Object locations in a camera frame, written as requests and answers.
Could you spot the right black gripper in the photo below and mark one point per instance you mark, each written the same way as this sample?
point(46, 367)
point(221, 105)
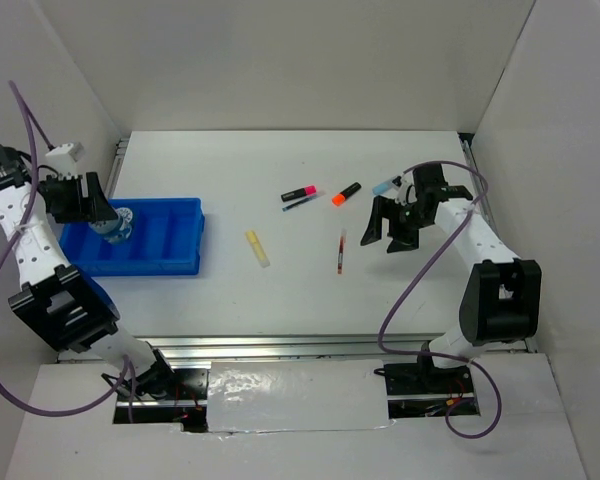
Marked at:
point(383, 207)

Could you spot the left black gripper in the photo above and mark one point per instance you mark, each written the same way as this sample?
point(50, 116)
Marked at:
point(97, 207)

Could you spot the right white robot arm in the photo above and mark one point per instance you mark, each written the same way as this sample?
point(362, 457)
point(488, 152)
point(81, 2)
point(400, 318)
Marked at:
point(500, 304)

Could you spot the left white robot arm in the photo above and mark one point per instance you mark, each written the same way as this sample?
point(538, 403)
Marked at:
point(57, 300)

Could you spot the light blue highlighter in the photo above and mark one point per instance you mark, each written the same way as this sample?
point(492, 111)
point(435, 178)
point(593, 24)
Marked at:
point(385, 186)

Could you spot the red gel pen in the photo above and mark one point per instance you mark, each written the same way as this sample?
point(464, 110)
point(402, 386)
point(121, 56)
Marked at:
point(341, 248)

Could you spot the orange black highlighter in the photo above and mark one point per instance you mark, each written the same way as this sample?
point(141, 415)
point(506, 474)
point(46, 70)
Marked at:
point(345, 194)

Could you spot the blue divided plastic bin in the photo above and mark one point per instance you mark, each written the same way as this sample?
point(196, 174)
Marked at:
point(165, 241)

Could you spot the pink black highlighter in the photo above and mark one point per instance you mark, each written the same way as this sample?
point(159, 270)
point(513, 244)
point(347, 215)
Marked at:
point(298, 193)

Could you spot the blue gel pen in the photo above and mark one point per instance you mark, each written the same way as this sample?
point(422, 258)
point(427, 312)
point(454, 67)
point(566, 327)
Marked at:
point(300, 202)

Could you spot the yellow highlighter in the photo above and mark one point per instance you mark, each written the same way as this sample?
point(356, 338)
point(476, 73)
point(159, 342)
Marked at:
point(257, 248)

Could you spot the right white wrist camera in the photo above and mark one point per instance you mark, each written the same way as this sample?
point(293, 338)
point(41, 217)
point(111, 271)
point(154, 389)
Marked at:
point(404, 189)

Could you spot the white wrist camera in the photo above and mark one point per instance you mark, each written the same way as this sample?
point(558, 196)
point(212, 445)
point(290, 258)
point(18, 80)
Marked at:
point(404, 189)
point(64, 158)

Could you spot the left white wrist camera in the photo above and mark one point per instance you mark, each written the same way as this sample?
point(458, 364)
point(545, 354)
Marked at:
point(64, 158)

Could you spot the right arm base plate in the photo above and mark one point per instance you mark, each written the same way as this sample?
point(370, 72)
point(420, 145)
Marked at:
point(403, 379)

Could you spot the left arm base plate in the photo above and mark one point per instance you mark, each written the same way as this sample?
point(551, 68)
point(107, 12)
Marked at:
point(163, 383)

